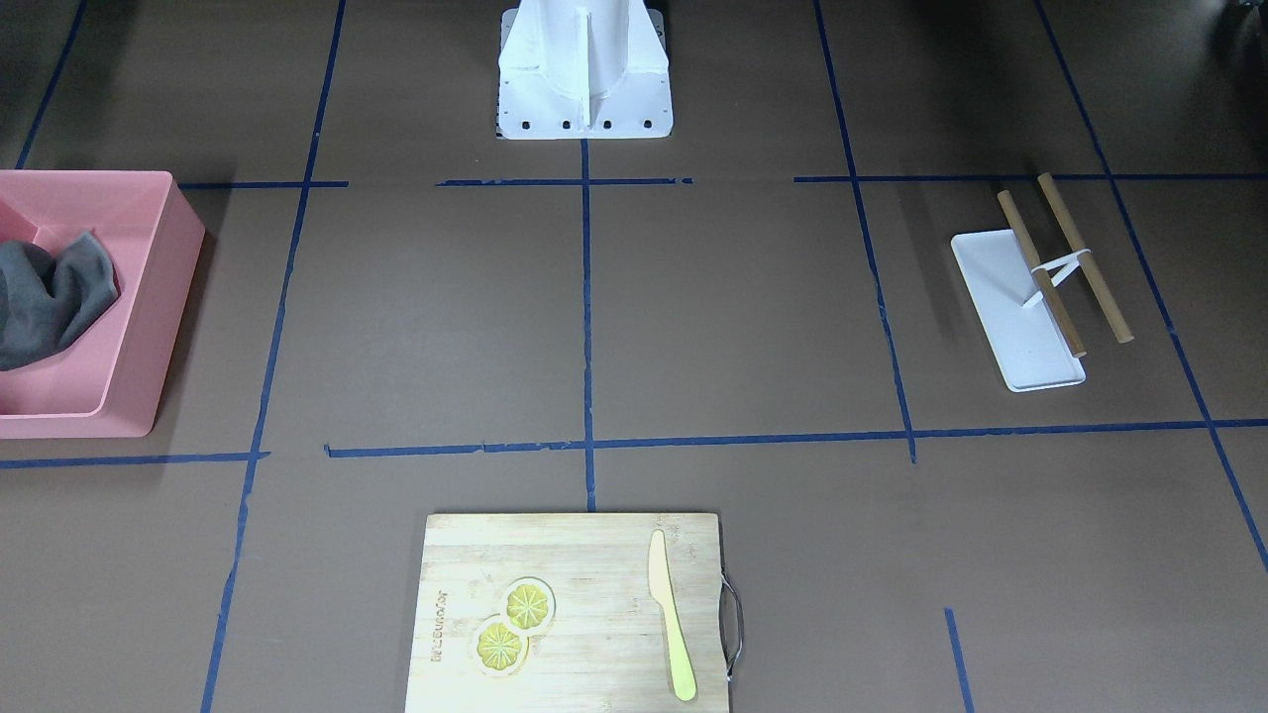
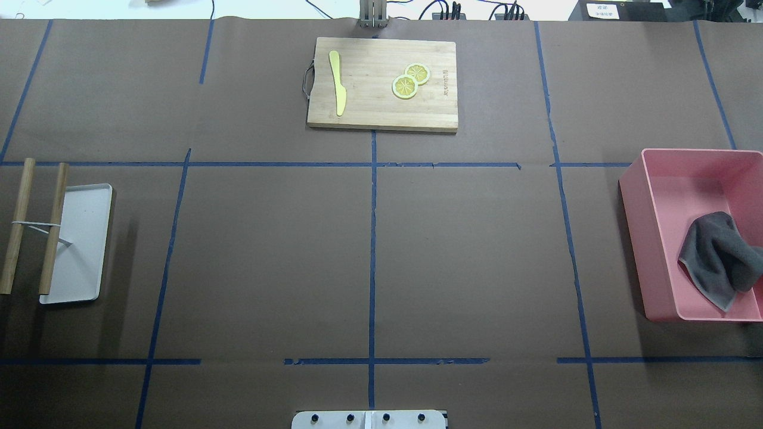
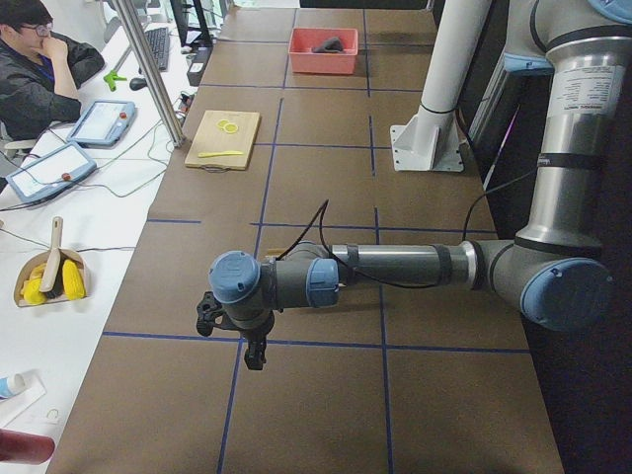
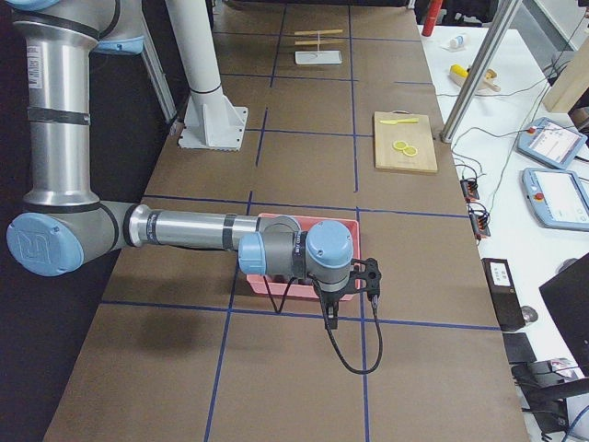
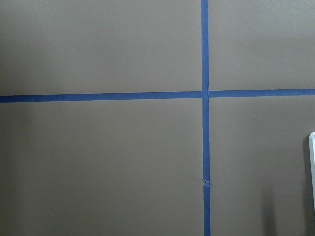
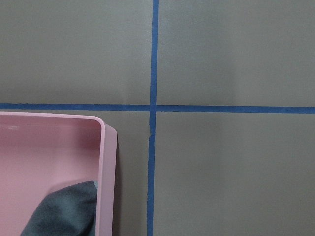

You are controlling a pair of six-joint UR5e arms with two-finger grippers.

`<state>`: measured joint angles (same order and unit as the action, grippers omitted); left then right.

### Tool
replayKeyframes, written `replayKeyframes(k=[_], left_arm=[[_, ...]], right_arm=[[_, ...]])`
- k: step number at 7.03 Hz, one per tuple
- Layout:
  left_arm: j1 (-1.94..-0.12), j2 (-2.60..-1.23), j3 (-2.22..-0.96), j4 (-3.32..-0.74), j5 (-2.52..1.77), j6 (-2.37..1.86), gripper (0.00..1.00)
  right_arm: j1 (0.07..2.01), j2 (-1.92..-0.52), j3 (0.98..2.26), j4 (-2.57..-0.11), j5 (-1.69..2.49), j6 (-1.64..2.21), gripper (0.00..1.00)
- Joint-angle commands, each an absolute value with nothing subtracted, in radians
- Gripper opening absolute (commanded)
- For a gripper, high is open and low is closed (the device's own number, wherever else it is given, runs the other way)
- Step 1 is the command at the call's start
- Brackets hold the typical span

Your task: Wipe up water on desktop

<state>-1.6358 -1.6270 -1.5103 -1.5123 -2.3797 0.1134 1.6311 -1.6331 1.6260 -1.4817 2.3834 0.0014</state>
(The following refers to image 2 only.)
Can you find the outer wooden rack rod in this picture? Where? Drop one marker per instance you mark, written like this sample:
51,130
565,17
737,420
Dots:
16,232

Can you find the yellow plastic knife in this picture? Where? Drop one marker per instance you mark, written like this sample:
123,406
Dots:
339,89

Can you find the pink plastic bin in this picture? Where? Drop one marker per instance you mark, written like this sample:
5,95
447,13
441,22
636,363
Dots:
663,192

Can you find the lemon slice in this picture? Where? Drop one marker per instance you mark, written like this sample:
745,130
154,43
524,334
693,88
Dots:
419,72
404,87

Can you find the bamboo cutting board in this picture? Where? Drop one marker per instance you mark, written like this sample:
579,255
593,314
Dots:
369,67

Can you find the grey cleaning cloth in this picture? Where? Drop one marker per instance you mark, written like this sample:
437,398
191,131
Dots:
718,260

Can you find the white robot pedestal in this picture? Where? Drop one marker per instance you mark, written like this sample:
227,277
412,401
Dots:
398,418

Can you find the aluminium frame post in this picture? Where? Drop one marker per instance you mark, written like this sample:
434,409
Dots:
373,14

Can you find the front lemon slice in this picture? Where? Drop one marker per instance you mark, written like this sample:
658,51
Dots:
404,87

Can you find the black box with label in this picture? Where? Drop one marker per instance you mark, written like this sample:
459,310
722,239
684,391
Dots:
625,11

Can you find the rear lemon slice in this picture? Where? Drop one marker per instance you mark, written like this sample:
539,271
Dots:
419,72

